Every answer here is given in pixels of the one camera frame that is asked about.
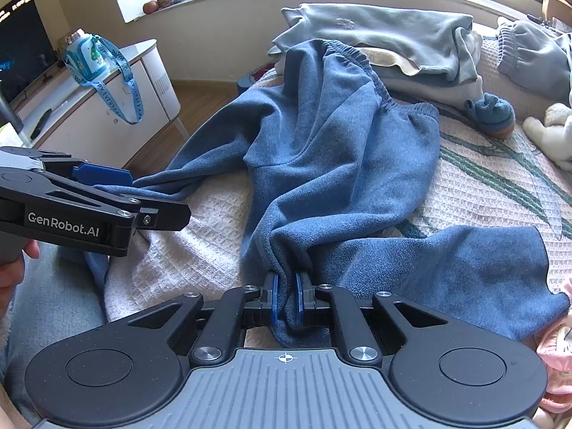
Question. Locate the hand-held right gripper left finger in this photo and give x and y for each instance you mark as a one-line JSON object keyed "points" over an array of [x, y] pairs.
{"points": [[273, 299]]}

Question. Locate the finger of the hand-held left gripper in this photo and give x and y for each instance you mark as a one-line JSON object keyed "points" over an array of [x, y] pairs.
{"points": [[105, 174], [165, 218]]}

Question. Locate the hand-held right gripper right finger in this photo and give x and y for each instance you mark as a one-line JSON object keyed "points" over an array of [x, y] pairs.
{"points": [[298, 299]]}

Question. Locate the blue fleece pants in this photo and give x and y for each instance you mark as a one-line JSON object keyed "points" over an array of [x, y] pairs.
{"points": [[321, 152]]}

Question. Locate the white pink printed pyjama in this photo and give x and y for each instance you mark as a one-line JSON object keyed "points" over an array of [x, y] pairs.
{"points": [[556, 353]]}

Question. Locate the person's left hand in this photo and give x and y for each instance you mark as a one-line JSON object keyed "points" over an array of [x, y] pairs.
{"points": [[11, 286]]}

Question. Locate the white cabinet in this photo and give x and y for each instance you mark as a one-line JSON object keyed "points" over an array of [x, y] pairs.
{"points": [[89, 116]]}

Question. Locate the black remote control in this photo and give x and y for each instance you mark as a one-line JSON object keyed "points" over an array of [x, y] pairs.
{"points": [[40, 124]]}

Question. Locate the person's grey trouser leg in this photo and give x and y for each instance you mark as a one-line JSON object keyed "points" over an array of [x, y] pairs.
{"points": [[49, 321]]}

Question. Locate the television screen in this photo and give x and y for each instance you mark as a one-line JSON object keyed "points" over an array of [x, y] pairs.
{"points": [[22, 44]]}

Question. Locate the blue printed footstool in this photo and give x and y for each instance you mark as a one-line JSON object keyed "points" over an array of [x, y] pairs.
{"points": [[245, 81]]}

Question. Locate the red apple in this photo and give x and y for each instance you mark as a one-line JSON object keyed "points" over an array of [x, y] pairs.
{"points": [[151, 6]]}

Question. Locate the blue fuzzy slipper sock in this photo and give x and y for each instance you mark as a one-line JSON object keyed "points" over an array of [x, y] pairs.
{"points": [[489, 114]]}

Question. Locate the light blue folded top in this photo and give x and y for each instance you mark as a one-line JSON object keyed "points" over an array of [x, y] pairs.
{"points": [[380, 27]]}

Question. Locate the white plush toy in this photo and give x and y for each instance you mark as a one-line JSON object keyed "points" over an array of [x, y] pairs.
{"points": [[549, 136]]}

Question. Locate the grey-blue sweatshirt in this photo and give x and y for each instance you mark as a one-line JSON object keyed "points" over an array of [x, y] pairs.
{"points": [[531, 58]]}

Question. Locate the dark remote control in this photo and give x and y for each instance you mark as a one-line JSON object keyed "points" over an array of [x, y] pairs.
{"points": [[535, 18]]}

